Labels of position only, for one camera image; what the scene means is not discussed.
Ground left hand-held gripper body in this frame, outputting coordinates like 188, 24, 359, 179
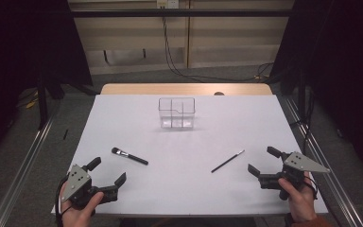
60, 164, 120, 211

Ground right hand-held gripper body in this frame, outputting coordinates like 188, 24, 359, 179
258, 151, 331, 201

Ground thick black makeup brush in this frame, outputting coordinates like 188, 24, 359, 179
111, 147, 149, 166

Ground thin black eyeliner pencil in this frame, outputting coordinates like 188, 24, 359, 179
210, 149, 246, 174

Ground clear plastic organizer box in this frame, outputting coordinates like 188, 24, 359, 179
158, 96, 197, 130

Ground person's left hand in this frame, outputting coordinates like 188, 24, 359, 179
58, 183, 105, 227

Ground person's right hand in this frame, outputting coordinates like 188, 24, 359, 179
277, 177, 319, 223

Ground black metal stand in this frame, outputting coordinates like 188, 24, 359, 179
289, 69, 316, 152
36, 70, 65, 131

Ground white table sheet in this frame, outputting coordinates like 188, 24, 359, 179
50, 94, 329, 218

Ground wooden table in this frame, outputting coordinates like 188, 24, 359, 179
100, 82, 273, 96

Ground black curtain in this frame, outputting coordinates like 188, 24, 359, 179
0, 0, 93, 165
268, 0, 363, 181

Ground black horizontal bar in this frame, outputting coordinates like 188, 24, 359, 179
70, 9, 294, 18

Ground left hand-held gripper cable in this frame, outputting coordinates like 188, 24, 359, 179
54, 176, 71, 227

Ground hand-held gripper cable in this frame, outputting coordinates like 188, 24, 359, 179
303, 175, 320, 201
54, 176, 71, 227

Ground metal floor rail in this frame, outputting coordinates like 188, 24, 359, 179
0, 103, 61, 227
284, 97, 363, 227

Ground right hand-held gripper cable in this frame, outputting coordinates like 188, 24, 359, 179
303, 175, 320, 201

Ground black hanging wall cable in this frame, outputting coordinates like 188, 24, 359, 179
161, 6, 275, 83

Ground white wall socket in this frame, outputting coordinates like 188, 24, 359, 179
156, 0, 180, 9

